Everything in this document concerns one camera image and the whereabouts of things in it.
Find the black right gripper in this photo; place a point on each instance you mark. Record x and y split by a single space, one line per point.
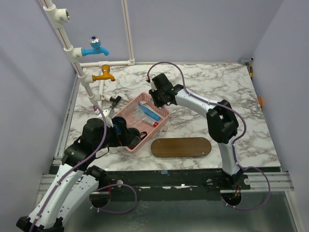
159 104

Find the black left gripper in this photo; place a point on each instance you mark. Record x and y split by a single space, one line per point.
120 139

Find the dark green ceramic mug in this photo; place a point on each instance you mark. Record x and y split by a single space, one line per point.
135 137

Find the pink perforated plastic basket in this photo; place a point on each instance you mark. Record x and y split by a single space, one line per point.
145 99

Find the brown oval wooden tray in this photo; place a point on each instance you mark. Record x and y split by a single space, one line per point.
181 147

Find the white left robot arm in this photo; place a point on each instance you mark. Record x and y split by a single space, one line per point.
75 180

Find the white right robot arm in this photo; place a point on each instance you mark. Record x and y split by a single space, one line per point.
221 120

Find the orange plastic faucet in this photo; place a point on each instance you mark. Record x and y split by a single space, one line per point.
105 74

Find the blue plastic faucet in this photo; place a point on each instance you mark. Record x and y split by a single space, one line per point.
96 47

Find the yellow black tool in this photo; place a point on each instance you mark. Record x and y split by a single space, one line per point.
251 68

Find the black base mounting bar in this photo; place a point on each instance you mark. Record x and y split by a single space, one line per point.
164 185

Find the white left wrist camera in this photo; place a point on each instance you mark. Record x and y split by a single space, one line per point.
108 114

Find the black t-handle valve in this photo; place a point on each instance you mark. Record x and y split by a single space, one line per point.
115 101

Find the white pvc pipe frame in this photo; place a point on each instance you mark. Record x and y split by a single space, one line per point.
85 71

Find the orange clip on wall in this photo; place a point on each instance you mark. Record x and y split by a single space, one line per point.
260 102

